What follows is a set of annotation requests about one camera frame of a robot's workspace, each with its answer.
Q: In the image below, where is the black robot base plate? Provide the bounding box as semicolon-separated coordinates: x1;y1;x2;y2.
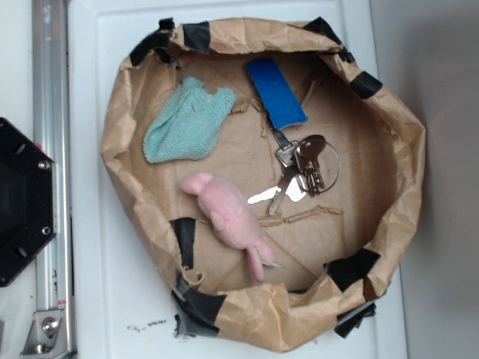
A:
0;118;55;287

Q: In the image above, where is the brown paper bin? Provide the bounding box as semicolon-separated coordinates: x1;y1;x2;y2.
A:
101;18;426;352

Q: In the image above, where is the white tray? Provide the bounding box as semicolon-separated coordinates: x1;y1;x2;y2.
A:
67;0;409;359

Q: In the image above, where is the blue rectangular sponge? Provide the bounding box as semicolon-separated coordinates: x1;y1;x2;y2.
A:
246;58;308;130

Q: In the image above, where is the pink plush toy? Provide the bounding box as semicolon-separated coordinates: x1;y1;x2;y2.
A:
180;172;279;282

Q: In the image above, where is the silver key bunch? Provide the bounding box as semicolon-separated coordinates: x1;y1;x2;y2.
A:
248;126;341;215

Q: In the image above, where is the metal corner bracket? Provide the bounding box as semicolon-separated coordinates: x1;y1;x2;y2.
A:
19;309;69;358

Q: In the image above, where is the light blue terry cloth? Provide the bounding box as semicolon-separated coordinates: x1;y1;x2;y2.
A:
143;77;237;164

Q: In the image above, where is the aluminium frame rail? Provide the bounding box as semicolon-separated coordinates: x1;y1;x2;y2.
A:
31;1;77;358

